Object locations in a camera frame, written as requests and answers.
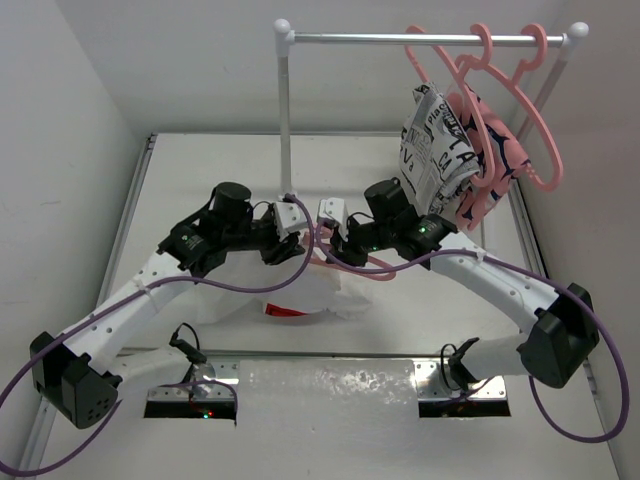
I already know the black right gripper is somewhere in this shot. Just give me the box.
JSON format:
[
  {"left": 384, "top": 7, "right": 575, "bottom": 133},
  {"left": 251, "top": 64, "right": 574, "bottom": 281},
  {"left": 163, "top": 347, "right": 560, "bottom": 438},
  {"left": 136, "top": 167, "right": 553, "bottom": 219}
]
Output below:
[{"left": 325, "top": 213, "right": 395, "bottom": 267}]

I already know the white t shirt red print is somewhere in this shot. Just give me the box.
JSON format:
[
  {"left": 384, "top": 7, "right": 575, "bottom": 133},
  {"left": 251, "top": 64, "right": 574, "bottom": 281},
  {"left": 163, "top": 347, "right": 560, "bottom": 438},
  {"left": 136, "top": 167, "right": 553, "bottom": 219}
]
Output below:
[{"left": 195, "top": 252, "right": 372, "bottom": 325}]

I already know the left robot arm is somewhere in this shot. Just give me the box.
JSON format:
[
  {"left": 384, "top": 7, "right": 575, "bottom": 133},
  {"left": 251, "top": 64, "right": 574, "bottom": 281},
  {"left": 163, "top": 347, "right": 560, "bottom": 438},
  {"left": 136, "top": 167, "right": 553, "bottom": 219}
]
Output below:
[{"left": 29, "top": 182, "right": 312, "bottom": 429}]

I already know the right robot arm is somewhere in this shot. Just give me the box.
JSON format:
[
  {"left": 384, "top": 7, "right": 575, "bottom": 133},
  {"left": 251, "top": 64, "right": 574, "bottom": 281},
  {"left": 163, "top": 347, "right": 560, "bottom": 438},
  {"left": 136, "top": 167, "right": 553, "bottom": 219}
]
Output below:
[{"left": 318, "top": 178, "right": 599, "bottom": 390}]

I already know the newspaper print shirt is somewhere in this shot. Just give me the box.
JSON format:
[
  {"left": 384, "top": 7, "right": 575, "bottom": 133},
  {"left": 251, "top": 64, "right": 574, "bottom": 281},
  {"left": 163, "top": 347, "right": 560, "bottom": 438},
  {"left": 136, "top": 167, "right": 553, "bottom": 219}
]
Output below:
[{"left": 399, "top": 82, "right": 480, "bottom": 214}]

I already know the pink hanger with newspaper shirt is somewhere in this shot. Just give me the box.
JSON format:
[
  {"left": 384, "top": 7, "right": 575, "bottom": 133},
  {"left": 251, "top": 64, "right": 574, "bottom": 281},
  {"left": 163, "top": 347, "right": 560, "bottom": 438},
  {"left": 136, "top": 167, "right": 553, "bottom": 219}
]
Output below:
[{"left": 402, "top": 25, "right": 496, "bottom": 189}]

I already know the pink patterned shirt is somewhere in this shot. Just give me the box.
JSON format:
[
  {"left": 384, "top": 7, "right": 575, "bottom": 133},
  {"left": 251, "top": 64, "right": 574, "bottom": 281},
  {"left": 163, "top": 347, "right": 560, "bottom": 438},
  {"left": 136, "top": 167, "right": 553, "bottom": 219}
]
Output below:
[{"left": 444, "top": 92, "right": 531, "bottom": 231}]

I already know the empty pink hanger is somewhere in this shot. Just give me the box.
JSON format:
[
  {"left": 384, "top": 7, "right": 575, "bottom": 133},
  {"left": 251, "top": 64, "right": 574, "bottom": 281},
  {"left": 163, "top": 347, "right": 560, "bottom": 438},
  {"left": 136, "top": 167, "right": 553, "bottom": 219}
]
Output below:
[{"left": 485, "top": 23, "right": 564, "bottom": 192}]

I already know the white clothes rack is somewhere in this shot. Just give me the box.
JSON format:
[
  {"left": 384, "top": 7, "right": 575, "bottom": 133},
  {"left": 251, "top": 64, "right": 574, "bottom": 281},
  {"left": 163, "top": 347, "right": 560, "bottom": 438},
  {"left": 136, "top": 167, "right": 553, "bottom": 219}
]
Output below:
[{"left": 273, "top": 19, "right": 589, "bottom": 193}]

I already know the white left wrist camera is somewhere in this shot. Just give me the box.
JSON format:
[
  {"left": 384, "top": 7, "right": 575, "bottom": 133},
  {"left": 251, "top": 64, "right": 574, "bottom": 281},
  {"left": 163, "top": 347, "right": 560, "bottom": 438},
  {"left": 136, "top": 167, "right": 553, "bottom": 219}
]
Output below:
[{"left": 273, "top": 197, "right": 313, "bottom": 242}]

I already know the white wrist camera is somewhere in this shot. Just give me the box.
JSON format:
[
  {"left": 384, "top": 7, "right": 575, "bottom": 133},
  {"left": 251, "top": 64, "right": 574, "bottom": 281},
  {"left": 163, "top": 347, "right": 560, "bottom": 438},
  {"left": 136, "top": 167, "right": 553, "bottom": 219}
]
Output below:
[
  {"left": 317, "top": 197, "right": 349, "bottom": 236},
  {"left": 273, "top": 197, "right": 313, "bottom": 242}
]

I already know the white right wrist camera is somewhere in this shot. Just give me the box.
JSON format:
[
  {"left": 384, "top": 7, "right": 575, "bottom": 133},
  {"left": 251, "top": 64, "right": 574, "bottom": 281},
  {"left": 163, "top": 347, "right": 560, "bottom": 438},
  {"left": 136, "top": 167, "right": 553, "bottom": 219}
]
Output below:
[{"left": 317, "top": 197, "right": 349, "bottom": 236}]

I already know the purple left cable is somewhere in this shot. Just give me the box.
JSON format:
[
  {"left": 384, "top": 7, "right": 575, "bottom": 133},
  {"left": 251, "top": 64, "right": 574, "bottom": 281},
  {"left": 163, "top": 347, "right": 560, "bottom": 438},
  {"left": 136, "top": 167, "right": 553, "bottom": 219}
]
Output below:
[{"left": 0, "top": 195, "right": 317, "bottom": 475}]

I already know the purple cable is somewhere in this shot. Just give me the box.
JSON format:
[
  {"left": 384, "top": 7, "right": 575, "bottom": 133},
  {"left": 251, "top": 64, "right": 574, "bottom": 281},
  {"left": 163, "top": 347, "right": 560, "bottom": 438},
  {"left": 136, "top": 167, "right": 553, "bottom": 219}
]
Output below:
[
  {"left": 0, "top": 195, "right": 317, "bottom": 475},
  {"left": 315, "top": 219, "right": 627, "bottom": 443}
]

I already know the metal base plate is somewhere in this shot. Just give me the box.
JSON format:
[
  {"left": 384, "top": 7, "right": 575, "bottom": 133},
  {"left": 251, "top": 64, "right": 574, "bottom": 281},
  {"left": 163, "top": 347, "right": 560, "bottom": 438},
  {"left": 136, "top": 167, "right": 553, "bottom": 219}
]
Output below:
[{"left": 145, "top": 356, "right": 508, "bottom": 418}]

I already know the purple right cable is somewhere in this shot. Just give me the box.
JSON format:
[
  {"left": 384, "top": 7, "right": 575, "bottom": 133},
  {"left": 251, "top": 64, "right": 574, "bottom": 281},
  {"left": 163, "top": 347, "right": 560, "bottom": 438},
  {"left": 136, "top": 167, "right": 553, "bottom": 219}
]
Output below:
[{"left": 315, "top": 219, "right": 627, "bottom": 443}]

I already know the aluminium table edge rail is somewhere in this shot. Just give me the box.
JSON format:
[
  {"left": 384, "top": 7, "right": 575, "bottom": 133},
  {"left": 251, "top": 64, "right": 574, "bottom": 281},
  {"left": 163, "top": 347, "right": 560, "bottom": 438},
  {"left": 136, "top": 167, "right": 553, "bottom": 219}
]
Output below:
[{"left": 19, "top": 133, "right": 158, "bottom": 470}]

